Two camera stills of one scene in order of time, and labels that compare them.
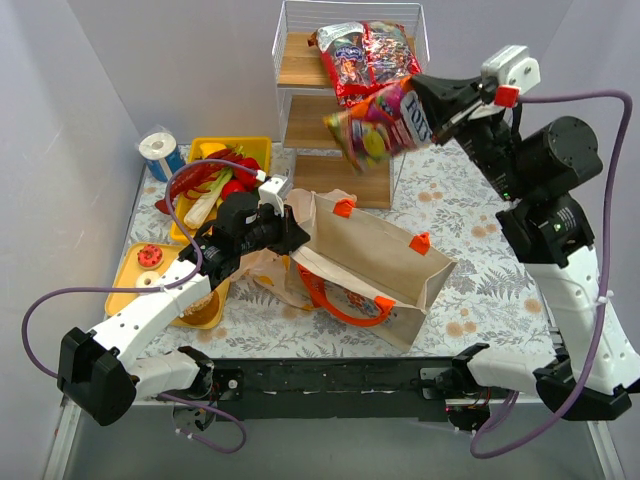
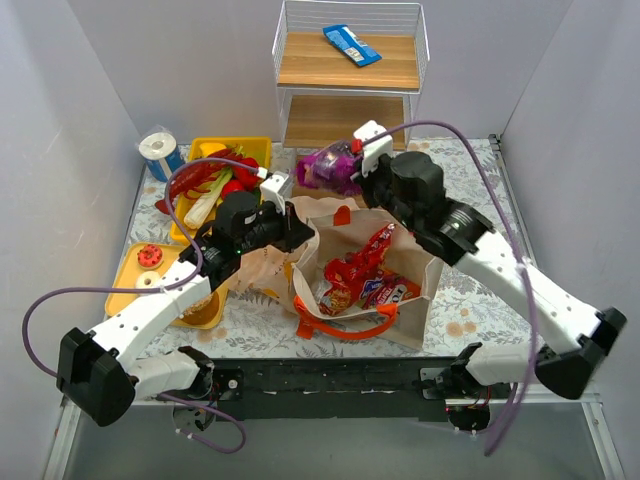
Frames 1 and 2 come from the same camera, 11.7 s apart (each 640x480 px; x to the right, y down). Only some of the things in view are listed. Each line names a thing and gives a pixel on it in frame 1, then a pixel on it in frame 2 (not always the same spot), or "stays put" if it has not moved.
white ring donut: x=154 y=277 stays put
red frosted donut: x=150 y=256 stays put
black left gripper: x=328 y=389 stays put
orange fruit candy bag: x=386 y=123 to x=393 y=289
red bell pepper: x=249 y=179 stays put
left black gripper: x=284 y=229 stays put
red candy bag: x=364 y=57 to x=348 y=281
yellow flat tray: x=125 y=270 stays put
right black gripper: x=458 y=111 to x=370 y=182
